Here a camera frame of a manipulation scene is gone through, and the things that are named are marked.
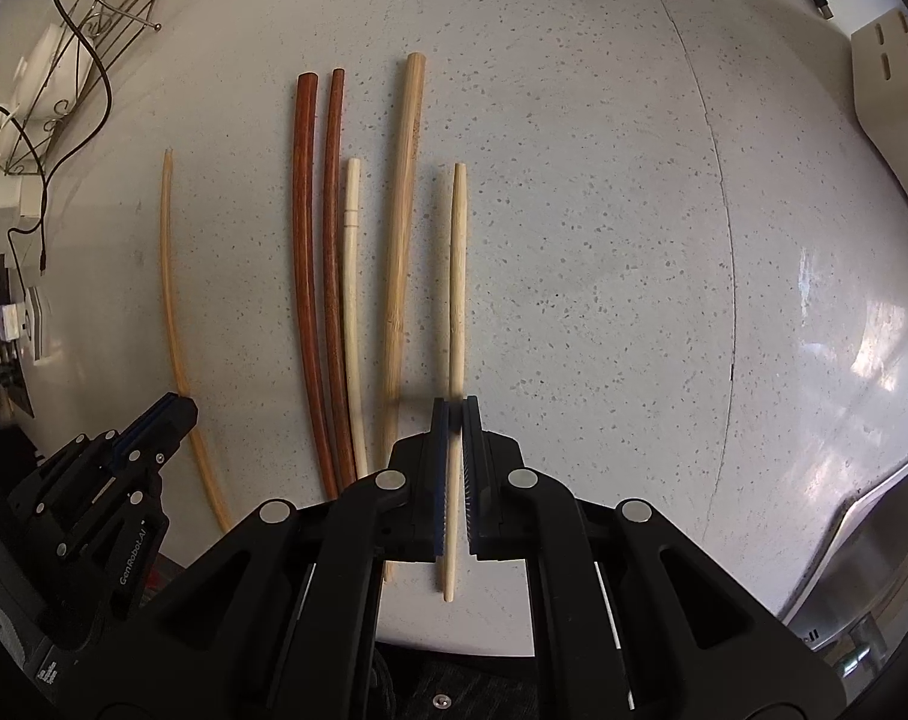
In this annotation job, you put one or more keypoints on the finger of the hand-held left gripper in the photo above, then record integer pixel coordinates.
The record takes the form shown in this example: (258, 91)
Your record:
(101, 446)
(168, 427)

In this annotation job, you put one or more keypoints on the thick pale bamboo chopstick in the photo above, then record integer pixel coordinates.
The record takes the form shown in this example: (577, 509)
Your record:
(401, 240)

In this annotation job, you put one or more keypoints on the pale wooden chopstick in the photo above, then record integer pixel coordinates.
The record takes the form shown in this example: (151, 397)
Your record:
(458, 277)
(167, 277)

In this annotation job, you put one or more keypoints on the cream perforated utensil holder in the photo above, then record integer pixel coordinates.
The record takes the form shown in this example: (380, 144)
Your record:
(904, 105)

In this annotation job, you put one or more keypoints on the person's dark trousers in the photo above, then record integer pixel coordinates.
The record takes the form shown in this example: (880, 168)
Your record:
(461, 682)

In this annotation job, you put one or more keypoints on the white socket plate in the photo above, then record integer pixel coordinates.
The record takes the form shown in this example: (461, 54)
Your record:
(37, 322)

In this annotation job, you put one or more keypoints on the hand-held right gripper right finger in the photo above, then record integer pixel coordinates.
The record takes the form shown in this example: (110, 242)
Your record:
(470, 465)

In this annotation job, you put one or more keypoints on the dark brown wooden chopstick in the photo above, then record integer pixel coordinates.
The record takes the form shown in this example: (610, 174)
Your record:
(332, 240)

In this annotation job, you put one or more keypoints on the thick dark brown chopstick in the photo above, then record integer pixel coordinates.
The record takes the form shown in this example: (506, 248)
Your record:
(304, 240)

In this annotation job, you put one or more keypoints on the chrome sink fitting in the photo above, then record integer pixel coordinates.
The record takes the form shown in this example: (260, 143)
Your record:
(862, 637)

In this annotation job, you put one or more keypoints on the stainless steel sink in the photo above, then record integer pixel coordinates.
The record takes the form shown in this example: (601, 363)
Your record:
(889, 540)

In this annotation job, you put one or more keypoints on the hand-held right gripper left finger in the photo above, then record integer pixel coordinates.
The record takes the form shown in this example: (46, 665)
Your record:
(440, 465)

